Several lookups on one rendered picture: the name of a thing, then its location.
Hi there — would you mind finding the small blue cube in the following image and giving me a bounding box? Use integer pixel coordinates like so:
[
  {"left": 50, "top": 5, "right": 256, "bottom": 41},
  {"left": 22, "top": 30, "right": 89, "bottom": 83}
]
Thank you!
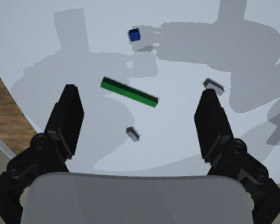
[{"left": 129, "top": 28, "right": 140, "bottom": 42}]

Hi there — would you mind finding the green rod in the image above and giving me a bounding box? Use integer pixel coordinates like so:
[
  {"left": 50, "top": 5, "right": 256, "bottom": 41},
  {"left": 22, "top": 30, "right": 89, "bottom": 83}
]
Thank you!
[{"left": 100, "top": 77, "right": 158, "bottom": 108}]

